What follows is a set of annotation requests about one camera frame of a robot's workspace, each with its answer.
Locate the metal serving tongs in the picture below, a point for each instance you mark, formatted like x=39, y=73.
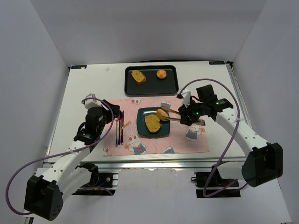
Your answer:
x=176, y=114

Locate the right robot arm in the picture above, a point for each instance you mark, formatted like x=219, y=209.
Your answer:
x=264, y=160

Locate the small round bun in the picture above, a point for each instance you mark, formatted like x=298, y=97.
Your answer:
x=161, y=74

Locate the sesame bun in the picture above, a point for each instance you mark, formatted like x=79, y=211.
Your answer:
x=162, y=115

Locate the iridescent spoon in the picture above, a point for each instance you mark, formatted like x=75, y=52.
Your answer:
x=119, y=117

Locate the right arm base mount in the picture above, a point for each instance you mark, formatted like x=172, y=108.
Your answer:
x=216, y=183

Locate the dark green square plate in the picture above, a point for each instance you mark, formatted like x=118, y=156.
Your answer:
x=142, y=129

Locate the pink bunny placemat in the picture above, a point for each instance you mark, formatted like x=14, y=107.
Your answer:
x=181, y=139

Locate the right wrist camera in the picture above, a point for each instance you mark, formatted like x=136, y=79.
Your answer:
x=184, y=95

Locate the toast slice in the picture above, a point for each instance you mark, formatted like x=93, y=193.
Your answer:
x=152, y=122

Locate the black baking tray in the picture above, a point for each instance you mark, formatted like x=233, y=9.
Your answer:
x=153, y=86

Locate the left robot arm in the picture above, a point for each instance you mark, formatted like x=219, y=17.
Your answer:
x=46, y=194

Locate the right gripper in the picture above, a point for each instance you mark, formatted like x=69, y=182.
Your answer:
x=184, y=115

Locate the aluminium table frame rail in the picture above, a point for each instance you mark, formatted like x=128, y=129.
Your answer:
x=152, y=161

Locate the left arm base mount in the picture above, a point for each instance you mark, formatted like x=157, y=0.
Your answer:
x=104, y=184

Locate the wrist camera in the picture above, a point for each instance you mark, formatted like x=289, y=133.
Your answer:
x=90, y=101
x=184, y=95

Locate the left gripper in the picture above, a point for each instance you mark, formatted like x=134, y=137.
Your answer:
x=113, y=112

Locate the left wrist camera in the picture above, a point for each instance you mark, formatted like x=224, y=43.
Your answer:
x=90, y=101

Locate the thick bread slice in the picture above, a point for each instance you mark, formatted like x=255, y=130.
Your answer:
x=138, y=77

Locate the iridescent knife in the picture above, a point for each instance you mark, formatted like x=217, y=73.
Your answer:
x=121, y=125

